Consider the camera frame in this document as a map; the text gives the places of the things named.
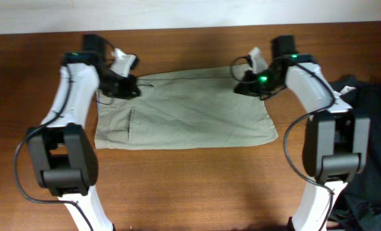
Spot khaki green shorts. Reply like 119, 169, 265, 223
94, 67, 278, 150

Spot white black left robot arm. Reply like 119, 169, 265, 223
18, 34, 141, 230

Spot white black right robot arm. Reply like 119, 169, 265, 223
230, 35, 370, 231

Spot dark clothes pile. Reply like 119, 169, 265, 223
330, 75, 381, 230

